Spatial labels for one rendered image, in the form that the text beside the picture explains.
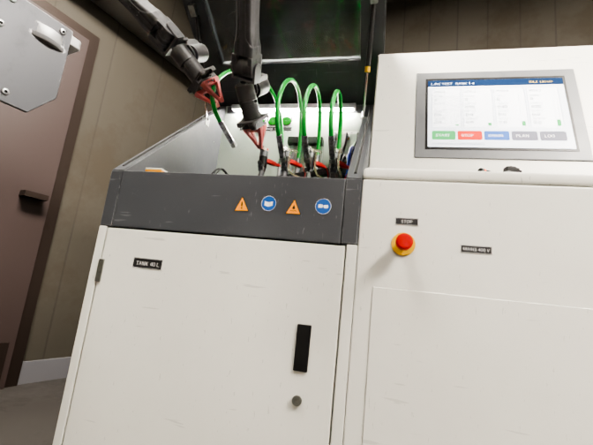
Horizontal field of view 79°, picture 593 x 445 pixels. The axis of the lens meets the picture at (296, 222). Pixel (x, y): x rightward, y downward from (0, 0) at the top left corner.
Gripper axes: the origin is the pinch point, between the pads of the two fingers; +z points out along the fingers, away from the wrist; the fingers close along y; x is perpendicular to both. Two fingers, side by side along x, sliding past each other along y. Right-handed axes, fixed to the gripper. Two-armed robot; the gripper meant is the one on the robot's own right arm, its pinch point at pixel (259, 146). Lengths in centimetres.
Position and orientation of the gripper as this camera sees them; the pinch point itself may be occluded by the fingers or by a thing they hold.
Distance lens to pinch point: 121.2
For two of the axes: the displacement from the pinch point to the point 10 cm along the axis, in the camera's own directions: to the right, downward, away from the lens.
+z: 2.0, 8.6, 4.6
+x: -9.0, -0.3, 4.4
